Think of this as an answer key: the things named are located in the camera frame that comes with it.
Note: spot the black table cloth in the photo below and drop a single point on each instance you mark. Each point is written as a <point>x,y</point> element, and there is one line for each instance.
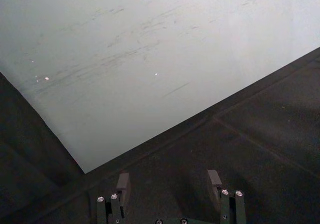
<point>200,164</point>

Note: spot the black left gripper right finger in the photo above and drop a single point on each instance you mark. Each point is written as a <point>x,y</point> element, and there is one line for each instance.
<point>228,206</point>

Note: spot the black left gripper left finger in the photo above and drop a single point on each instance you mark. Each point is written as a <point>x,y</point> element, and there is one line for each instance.
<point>117,204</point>

